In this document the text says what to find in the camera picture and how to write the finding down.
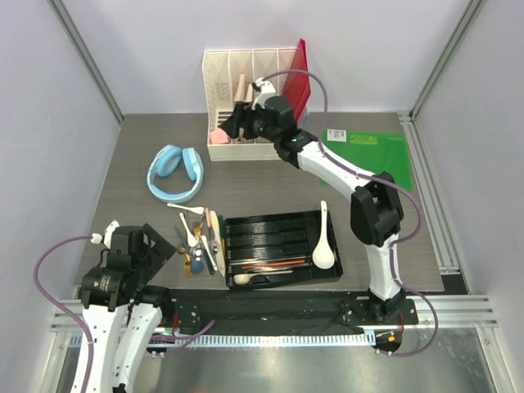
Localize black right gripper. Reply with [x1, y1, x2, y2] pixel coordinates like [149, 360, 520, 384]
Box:
[219, 103, 278, 146]

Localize light blue headphones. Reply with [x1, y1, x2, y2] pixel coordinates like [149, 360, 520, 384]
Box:
[147, 144, 206, 204]

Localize small white ceramic spoon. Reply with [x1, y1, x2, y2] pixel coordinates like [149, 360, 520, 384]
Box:
[233, 273, 264, 286]

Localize black cutlery tray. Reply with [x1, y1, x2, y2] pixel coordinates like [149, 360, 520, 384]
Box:
[221, 210, 344, 291]

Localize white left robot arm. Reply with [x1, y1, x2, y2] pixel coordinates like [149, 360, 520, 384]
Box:
[71, 220, 175, 392]

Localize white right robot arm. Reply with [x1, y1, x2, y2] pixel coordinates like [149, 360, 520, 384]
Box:
[219, 96, 405, 323]

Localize pink cube box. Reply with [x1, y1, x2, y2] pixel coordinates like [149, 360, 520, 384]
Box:
[209, 128, 230, 145]

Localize wooden board left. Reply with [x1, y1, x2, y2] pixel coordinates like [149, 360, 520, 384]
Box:
[233, 74, 246, 103]

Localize blue plastic spoon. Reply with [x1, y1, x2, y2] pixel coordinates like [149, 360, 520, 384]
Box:
[175, 227, 204, 274]

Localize white thin plastic spoon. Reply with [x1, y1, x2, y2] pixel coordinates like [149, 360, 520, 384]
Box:
[166, 203, 206, 215]

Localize white file organizer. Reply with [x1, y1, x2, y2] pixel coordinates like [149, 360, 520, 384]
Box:
[202, 39, 311, 161]

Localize magenta plastic folder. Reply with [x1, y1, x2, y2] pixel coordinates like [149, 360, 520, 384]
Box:
[282, 38, 311, 123]

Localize mesh zipper pouch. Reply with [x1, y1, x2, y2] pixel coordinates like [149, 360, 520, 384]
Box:
[300, 111, 310, 126]

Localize black spoon in tray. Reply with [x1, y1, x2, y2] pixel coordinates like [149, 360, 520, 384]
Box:
[251, 274, 270, 285]

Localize white chopstick in tray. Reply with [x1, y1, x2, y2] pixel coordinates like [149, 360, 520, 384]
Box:
[246, 267, 293, 274]

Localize green cutting mat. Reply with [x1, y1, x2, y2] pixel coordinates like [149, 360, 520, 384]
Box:
[323, 129, 413, 192]

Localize orange chopstick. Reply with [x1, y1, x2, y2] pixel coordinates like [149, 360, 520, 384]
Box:
[242, 259, 308, 270]

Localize large white ceramic spoon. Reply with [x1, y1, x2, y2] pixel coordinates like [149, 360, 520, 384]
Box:
[312, 201, 335, 269]

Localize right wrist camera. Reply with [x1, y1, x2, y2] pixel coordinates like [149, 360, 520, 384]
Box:
[251, 78, 277, 111]

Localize green handled utensil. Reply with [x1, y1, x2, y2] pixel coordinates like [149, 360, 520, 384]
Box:
[202, 227, 218, 272]

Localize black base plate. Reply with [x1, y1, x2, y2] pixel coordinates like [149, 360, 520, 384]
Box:
[126, 288, 418, 328]

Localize white cable duct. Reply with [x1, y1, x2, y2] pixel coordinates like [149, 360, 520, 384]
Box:
[70, 333, 377, 348]

